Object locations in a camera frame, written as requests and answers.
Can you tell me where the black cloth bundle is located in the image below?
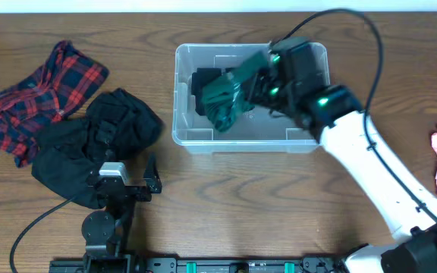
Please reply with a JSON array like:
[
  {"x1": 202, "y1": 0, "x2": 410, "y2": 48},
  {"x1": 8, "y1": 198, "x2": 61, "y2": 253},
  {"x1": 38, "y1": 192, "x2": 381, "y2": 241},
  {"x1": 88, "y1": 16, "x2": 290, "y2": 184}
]
[{"x1": 190, "y1": 67, "x2": 240, "y2": 118}]

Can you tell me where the clear plastic storage bin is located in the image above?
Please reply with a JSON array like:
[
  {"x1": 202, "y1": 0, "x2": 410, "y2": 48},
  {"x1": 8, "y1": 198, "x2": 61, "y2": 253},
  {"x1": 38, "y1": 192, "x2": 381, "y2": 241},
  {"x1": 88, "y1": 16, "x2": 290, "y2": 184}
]
[{"x1": 171, "y1": 43, "x2": 317, "y2": 154}]

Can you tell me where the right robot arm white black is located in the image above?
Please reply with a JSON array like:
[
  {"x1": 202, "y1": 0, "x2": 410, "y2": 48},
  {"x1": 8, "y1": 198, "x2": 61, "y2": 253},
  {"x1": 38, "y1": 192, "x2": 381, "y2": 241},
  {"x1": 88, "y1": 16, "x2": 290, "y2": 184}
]
[{"x1": 241, "y1": 37, "x2": 437, "y2": 272}]

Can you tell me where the dark green cloth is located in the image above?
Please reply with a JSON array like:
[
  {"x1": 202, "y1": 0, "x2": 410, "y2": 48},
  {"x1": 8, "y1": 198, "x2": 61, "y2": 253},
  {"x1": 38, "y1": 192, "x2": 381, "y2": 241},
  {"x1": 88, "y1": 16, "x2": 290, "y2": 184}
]
[{"x1": 201, "y1": 52, "x2": 269, "y2": 133}]

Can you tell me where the red navy plaid shirt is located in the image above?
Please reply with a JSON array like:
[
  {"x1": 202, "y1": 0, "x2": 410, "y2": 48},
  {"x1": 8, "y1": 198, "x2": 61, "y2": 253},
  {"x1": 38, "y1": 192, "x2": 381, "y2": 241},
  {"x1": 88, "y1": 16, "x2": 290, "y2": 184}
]
[{"x1": 0, "y1": 40, "x2": 109, "y2": 168}]

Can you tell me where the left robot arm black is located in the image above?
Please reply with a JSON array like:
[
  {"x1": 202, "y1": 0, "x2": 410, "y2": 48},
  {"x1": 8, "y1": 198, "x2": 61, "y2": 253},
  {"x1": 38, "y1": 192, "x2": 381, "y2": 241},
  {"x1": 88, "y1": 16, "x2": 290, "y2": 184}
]
[{"x1": 81, "y1": 154, "x2": 162, "y2": 259}]

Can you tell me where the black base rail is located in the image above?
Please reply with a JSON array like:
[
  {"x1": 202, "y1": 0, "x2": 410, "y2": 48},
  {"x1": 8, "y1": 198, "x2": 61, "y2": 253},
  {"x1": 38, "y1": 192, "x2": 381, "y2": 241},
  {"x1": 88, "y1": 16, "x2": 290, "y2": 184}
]
[{"x1": 49, "y1": 255, "x2": 347, "y2": 273}]

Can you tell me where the black crumpled garment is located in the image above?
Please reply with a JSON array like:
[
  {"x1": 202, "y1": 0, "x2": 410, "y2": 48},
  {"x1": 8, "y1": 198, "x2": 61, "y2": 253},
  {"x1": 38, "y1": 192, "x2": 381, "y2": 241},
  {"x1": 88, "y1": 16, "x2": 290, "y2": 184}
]
[{"x1": 32, "y1": 89, "x2": 164, "y2": 209}]

